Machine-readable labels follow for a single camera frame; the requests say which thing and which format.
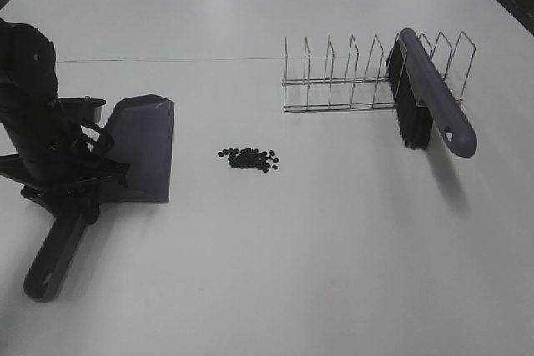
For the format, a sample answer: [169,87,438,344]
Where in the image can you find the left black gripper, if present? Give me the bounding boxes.
[1,95,129,224]

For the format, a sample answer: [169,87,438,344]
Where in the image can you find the purple plastic dustpan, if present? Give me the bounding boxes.
[21,94,174,302]

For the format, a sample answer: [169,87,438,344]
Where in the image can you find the pile of coffee beans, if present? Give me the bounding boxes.
[216,148,280,173]

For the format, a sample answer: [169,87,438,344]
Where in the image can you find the purple hand brush black bristles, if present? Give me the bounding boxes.
[386,28,477,158]

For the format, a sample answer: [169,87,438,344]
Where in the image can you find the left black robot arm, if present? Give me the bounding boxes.
[1,21,128,224]

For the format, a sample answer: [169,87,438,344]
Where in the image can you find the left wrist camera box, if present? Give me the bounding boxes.
[59,96,106,123]

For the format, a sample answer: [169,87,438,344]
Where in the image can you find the chrome wire dish rack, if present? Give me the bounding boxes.
[281,31,477,113]

